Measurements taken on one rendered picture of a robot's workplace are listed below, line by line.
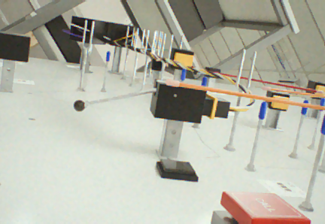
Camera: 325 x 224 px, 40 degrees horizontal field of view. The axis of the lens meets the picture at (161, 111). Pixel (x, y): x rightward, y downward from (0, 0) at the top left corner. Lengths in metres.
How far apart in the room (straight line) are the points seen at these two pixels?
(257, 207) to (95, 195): 0.14
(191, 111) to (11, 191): 0.22
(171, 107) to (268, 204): 0.20
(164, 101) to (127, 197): 0.14
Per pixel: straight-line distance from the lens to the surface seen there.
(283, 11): 1.70
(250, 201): 0.35
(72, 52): 1.51
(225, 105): 0.53
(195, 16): 1.63
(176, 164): 0.48
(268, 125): 0.87
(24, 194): 0.38
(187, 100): 0.50
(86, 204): 0.37
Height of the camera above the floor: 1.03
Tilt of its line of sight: 8 degrees up
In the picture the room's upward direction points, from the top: 59 degrees clockwise
